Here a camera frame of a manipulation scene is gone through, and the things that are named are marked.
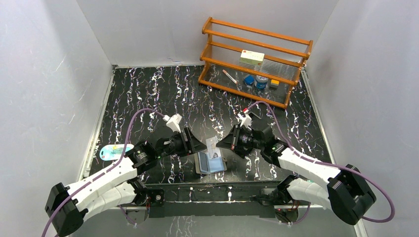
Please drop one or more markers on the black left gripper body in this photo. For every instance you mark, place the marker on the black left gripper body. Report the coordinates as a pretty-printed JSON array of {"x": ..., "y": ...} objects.
[{"x": 188, "y": 141}]

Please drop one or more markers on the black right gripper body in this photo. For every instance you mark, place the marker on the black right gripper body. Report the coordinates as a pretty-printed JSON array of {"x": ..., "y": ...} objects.
[{"x": 246, "y": 139}]

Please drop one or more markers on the white VIP credit card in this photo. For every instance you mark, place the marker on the white VIP credit card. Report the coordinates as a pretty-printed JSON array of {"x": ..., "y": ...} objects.
[{"x": 212, "y": 150}]

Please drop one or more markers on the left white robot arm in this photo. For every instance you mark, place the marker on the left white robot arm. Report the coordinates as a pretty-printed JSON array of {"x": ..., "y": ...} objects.
[{"x": 69, "y": 206}]

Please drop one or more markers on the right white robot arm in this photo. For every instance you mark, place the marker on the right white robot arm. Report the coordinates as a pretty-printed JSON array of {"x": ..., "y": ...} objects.
[{"x": 340, "y": 190}]

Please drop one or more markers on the black plastic card box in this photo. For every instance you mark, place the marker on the black plastic card box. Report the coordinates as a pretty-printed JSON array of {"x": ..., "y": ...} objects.
[{"x": 253, "y": 116}]

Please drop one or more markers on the blue white round can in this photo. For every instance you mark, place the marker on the blue white round can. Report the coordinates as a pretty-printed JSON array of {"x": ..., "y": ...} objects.
[{"x": 260, "y": 82}]

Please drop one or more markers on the blue small cube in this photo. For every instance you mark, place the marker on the blue small cube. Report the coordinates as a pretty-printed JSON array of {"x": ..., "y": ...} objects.
[{"x": 249, "y": 80}]

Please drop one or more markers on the yellow black small block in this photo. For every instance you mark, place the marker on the yellow black small block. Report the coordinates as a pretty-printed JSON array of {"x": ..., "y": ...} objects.
[{"x": 274, "y": 84}]

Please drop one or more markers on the white blue blister pack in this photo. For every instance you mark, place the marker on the white blue blister pack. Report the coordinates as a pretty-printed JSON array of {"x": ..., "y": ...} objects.
[{"x": 111, "y": 152}]

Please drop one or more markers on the red white pen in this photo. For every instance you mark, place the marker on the red white pen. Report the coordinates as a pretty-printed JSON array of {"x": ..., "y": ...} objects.
[{"x": 229, "y": 76}]

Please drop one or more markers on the orange wooden shelf rack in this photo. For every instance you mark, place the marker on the orange wooden shelf rack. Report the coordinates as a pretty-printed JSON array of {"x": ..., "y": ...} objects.
[{"x": 285, "y": 57}]

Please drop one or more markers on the white green carton box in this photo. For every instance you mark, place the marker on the white green carton box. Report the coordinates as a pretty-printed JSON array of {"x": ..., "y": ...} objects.
[{"x": 251, "y": 57}]

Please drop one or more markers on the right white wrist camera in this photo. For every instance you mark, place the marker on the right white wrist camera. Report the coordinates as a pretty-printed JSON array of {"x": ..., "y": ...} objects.
[{"x": 244, "y": 118}]

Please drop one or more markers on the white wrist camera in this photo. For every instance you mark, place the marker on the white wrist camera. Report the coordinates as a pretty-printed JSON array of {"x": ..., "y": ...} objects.
[
  {"x": 244, "y": 118},
  {"x": 173, "y": 122}
]

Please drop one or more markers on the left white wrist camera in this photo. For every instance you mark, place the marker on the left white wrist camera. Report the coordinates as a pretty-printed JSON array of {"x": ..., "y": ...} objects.
[{"x": 173, "y": 122}]

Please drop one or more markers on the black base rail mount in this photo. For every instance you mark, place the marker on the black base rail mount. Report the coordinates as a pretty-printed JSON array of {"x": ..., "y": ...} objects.
[{"x": 217, "y": 199}]

